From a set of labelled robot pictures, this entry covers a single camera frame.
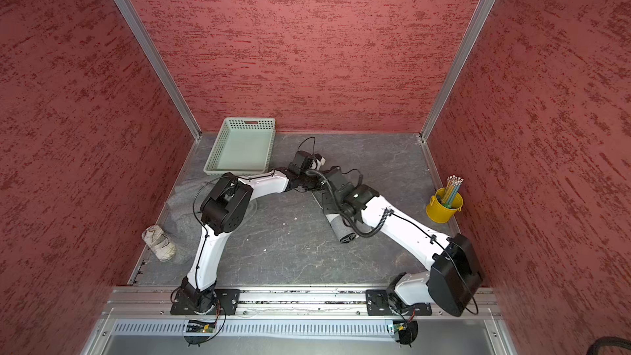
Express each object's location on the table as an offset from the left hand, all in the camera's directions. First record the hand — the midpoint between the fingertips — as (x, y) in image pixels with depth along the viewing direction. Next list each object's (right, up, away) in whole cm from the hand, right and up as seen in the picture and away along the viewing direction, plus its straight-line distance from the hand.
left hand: (331, 187), depth 98 cm
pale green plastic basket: (-43, +18, +21) cm, 51 cm away
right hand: (-1, -5, -16) cm, 16 cm away
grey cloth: (-53, -11, -13) cm, 56 cm away
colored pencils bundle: (+42, +2, -14) cm, 44 cm away
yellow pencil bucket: (+39, -8, -11) cm, 41 cm away
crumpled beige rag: (-58, -18, -16) cm, 63 cm away
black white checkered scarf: (+4, -14, -14) cm, 20 cm away
